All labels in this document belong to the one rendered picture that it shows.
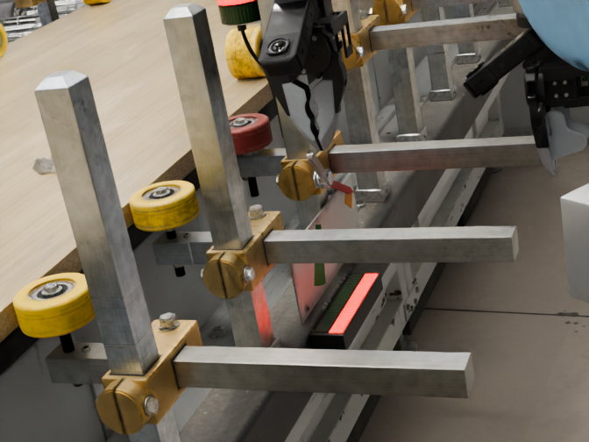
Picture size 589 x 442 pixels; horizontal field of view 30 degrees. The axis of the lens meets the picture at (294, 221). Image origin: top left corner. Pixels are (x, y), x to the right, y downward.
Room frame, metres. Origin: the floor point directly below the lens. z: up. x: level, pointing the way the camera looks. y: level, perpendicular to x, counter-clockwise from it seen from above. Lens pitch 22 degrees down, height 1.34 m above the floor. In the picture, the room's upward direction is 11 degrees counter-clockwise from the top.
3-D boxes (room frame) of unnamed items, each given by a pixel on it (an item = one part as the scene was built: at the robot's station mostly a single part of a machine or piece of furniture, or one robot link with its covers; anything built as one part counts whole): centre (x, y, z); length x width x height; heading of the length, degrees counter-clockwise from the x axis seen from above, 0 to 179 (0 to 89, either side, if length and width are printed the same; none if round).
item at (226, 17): (1.41, 0.01, 1.07); 0.06 x 0.06 x 0.02
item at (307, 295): (1.35, -0.04, 0.75); 0.26 x 0.01 x 0.10; 156
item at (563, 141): (1.28, -0.34, 0.86); 0.06 x 0.03 x 0.09; 66
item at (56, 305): (1.01, 0.25, 0.85); 0.08 x 0.08 x 0.11
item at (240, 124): (1.47, 0.05, 0.85); 0.08 x 0.08 x 0.11
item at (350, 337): (1.30, -0.05, 0.68); 0.22 x 0.05 x 0.05; 156
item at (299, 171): (1.41, -0.04, 0.85); 0.13 x 0.06 x 0.05; 156
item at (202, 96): (1.16, 0.07, 0.89); 0.03 x 0.03 x 0.48; 66
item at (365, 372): (0.93, 0.07, 0.82); 0.43 x 0.03 x 0.04; 66
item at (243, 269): (1.18, 0.06, 0.83); 0.13 x 0.06 x 0.05; 156
